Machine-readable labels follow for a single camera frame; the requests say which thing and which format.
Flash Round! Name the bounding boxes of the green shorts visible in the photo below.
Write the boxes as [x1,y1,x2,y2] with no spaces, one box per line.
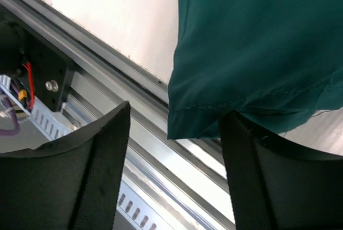
[167,0,342,139]

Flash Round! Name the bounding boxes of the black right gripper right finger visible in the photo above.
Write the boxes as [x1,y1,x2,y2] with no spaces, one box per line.
[219,111,342,229]

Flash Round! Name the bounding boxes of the aluminium front rail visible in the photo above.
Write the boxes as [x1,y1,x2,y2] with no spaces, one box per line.
[1,0,235,229]

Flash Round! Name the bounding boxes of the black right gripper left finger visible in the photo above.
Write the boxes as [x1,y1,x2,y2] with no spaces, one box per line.
[0,100,131,230]

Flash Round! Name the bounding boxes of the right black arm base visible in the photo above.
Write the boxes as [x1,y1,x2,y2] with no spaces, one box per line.
[1,6,76,112]

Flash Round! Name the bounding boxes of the slotted white cable duct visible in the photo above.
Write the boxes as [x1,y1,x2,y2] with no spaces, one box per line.
[0,74,159,230]

